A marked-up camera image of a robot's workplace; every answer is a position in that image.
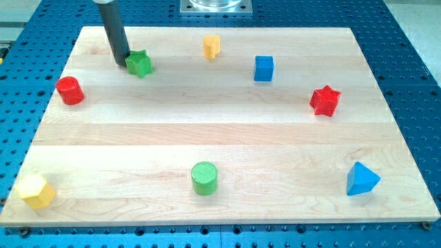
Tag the yellow hexagon block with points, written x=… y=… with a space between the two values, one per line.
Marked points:
x=35 y=190

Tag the wooden board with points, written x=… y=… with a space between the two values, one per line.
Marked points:
x=124 y=154

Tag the green cylinder block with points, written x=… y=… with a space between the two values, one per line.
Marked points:
x=204 y=178

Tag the blue cube block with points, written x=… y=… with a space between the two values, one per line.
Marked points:
x=263 y=68

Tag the yellow heart block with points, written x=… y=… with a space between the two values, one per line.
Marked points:
x=211 y=46

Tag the green star block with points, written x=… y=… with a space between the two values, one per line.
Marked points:
x=138 y=63

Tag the red star block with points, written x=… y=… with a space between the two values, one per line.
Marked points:
x=325 y=101

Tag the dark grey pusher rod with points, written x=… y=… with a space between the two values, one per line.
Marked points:
x=115 y=30

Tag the blue triangle block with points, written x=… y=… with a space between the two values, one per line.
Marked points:
x=360 y=179

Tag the red cylinder block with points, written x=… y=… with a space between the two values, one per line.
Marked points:
x=69 y=90

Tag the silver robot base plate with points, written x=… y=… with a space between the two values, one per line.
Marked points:
x=195 y=7

